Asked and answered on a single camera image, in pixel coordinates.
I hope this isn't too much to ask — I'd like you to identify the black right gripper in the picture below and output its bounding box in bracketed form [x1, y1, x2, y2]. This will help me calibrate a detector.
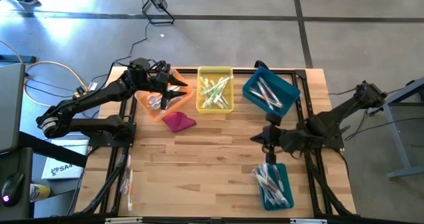
[250, 113, 301, 166]

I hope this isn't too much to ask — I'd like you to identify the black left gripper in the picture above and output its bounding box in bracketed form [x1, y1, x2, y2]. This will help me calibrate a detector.
[145, 62, 189, 111]

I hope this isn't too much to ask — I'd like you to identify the green toothbrush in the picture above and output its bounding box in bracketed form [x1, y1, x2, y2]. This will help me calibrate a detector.
[202, 80, 231, 109]
[199, 84, 223, 97]
[199, 77, 210, 97]
[207, 87, 229, 109]
[211, 84, 230, 108]
[211, 76, 232, 94]
[201, 91, 221, 109]

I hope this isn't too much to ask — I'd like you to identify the purple toothbrush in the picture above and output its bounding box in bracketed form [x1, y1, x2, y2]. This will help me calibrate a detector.
[252, 167, 271, 194]
[263, 164, 290, 207]
[261, 174, 288, 208]
[252, 166, 276, 198]
[120, 154, 133, 195]
[258, 166, 284, 207]
[258, 162, 282, 201]

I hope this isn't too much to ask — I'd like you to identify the orange translucent plastic bin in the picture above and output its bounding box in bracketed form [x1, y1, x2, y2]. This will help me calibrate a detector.
[134, 68, 195, 122]

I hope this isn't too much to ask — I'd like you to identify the magenta plastic container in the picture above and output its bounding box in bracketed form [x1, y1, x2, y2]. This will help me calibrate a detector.
[162, 111, 197, 133]

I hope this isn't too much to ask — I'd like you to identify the yellow translucent plastic bin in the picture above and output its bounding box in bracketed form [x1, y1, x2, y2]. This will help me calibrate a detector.
[195, 66, 235, 115]

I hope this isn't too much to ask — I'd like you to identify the small teal plastic bin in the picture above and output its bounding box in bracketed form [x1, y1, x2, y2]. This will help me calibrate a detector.
[256, 162, 295, 211]

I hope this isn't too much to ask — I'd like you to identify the blue plastic bin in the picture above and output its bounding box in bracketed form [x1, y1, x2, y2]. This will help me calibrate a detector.
[242, 66, 301, 119]

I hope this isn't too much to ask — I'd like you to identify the white label strip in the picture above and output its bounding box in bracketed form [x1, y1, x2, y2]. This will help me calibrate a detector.
[105, 217, 143, 224]
[290, 218, 329, 224]

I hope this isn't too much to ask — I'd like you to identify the power strip with plugs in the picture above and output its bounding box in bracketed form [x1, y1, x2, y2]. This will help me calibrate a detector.
[71, 82, 99, 102]

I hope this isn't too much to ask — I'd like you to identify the grey metal table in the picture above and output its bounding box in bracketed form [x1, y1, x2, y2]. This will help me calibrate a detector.
[366, 76, 424, 180]

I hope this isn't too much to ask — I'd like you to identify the white printed box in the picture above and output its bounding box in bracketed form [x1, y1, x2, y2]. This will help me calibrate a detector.
[41, 139, 90, 181]

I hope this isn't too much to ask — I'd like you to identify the black desk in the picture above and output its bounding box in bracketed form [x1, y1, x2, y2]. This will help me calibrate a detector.
[0, 131, 89, 220]

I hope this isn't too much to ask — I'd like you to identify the blue floor bar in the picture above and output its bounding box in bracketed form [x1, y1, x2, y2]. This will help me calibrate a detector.
[0, 54, 37, 64]

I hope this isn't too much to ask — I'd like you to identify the grey laptop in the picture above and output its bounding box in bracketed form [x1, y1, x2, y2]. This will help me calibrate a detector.
[0, 63, 27, 154]

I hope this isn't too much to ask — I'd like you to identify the yellow can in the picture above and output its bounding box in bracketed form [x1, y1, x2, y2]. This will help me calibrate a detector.
[28, 183, 52, 203]

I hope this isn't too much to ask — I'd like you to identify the black computer mouse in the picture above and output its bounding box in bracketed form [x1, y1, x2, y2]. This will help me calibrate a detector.
[1, 172, 26, 207]

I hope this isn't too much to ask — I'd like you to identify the black fan power cable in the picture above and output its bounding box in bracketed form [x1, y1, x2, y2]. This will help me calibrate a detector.
[89, 21, 150, 84]

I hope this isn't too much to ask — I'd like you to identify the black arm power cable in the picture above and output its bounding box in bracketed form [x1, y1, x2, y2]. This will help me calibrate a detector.
[327, 84, 424, 142]

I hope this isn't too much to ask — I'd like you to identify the yellow extension cable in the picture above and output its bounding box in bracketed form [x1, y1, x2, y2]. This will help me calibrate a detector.
[0, 40, 89, 108]

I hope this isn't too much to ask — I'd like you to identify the black floor cable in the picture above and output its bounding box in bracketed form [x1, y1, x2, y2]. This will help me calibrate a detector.
[25, 74, 110, 99]

